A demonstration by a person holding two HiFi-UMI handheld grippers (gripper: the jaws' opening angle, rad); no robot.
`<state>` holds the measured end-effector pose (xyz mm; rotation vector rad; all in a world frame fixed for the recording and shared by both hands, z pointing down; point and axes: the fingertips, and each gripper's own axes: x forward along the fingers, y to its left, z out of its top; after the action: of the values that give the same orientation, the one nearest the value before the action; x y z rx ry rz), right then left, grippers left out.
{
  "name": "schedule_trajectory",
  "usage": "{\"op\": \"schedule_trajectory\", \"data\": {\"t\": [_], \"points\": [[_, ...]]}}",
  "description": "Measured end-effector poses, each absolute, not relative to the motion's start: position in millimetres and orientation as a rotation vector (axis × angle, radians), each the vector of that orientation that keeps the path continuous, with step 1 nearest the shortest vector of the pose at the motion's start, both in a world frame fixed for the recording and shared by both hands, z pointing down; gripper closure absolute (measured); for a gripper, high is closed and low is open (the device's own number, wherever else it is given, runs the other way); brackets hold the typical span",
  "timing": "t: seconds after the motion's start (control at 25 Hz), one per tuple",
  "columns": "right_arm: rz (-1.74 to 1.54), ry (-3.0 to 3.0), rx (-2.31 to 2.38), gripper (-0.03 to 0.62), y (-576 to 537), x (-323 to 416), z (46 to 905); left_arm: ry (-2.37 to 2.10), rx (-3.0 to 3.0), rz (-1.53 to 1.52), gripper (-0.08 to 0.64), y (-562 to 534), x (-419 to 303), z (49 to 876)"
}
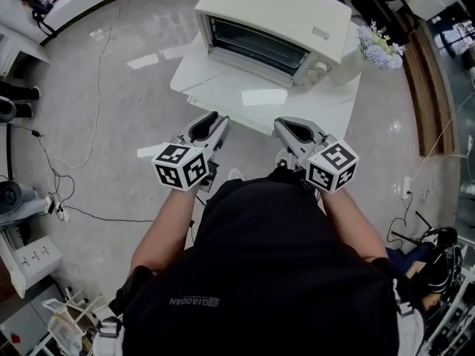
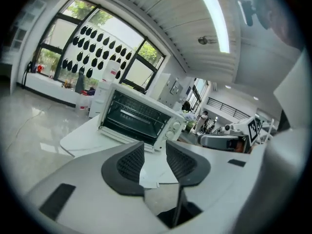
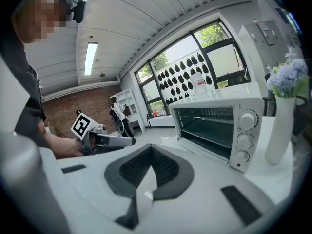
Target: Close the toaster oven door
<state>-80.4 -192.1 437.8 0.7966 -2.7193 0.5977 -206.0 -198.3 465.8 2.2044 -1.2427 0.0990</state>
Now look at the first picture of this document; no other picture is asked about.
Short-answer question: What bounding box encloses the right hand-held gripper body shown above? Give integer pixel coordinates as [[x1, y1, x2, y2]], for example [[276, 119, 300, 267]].
[[295, 134, 360, 194]]

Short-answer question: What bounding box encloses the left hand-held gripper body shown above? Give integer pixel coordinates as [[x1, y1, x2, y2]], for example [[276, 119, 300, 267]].
[[151, 135, 220, 193]]

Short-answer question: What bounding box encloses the cream oven door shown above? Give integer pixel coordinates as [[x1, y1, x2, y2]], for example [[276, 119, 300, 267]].
[[185, 52, 296, 136]]

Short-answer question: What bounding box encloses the person's right forearm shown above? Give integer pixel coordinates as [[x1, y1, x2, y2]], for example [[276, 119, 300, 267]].
[[318, 187, 389, 263]]

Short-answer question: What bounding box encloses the person's left forearm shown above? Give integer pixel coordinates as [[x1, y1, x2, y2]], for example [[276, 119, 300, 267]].
[[129, 189, 197, 274]]

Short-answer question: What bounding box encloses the cream toaster oven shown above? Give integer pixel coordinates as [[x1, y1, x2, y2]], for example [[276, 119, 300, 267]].
[[194, 0, 353, 90]]

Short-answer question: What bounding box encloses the white marble table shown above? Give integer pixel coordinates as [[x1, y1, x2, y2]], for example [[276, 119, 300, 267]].
[[169, 20, 363, 140]]

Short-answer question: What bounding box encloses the white vase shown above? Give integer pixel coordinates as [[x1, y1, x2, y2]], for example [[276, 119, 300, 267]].
[[328, 48, 367, 88]]

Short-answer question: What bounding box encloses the pale blue flower bouquet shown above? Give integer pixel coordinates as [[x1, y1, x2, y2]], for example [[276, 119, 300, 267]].
[[356, 20, 407, 70]]

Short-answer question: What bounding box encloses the brown wooden platform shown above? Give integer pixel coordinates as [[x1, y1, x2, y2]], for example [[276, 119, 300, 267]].
[[395, 11, 456, 158]]

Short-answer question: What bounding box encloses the white power strip with plugs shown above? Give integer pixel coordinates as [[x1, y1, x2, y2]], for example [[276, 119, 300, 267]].
[[46, 194, 71, 222]]

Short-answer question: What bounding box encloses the person's black shirt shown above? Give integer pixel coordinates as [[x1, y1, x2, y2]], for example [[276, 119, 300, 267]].
[[109, 178, 428, 356]]

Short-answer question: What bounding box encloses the black sled-base chair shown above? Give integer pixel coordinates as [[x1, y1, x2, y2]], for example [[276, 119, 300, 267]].
[[350, 0, 411, 46]]

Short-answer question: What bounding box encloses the grey round appliance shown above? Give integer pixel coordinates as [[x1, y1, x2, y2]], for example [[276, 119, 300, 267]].
[[0, 96, 18, 124], [0, 179, 38, 214]]

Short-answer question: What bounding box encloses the small white drawer cabinet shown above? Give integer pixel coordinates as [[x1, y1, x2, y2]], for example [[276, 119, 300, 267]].
[[13, 234, 63, 281]]

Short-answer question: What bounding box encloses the white shelf unit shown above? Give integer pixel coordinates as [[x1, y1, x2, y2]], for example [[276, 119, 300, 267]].
[[0, 24, 51, 79]]

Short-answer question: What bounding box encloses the black cable with adapter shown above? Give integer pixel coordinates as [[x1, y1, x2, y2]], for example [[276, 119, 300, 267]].
[[62, 204, 155, 224]]

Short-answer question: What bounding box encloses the black power cable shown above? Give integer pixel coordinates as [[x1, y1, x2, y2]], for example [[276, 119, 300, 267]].
[[387, 191, 415, 243]]

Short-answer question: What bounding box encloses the thin white cable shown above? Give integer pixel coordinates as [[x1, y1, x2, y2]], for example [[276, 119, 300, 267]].
[[410, 93, 475, 181], [53, 4, 123, 169]]

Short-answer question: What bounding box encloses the white shoulder strap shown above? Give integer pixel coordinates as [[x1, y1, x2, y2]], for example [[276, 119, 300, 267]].
[[92, 315, 125, 356], [391, 278, 426, 356]]

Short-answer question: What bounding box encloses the black strap bag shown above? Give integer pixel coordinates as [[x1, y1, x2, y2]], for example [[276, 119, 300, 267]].
[[31, 7, 56, 36]]

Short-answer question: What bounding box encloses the white wire rack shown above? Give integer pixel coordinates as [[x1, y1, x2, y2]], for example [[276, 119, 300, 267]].
[[40, 287, 108, 356]]

